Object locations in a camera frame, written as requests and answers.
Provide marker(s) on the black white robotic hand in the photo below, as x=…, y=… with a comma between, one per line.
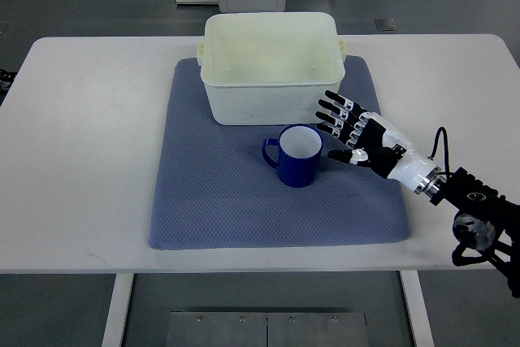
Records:
x=371, y=141

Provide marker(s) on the blue ceramic mug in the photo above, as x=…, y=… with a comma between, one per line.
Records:
x=295, y=154

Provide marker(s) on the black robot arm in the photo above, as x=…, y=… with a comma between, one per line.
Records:
x=486, y=224

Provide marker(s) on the cream plastic box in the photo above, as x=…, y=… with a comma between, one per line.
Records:
x=270, y=68

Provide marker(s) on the grey floor outlet plate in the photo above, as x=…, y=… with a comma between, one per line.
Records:
x=385, y=25

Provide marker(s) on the blue quilted mat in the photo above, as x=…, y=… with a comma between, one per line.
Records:
x=214, y=189

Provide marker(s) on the right white table leg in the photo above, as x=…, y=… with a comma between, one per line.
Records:
x=416, y=309

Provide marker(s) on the white table leg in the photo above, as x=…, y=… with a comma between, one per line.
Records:
x=118, y=310
x=416, y=309

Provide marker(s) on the metal floor plate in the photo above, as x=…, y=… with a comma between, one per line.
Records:
x=266, y=329

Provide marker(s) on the left white table leg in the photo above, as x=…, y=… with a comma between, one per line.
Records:
x=118, y=310

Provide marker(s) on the dark object at left edge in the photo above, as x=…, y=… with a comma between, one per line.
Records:
x=6, y=79

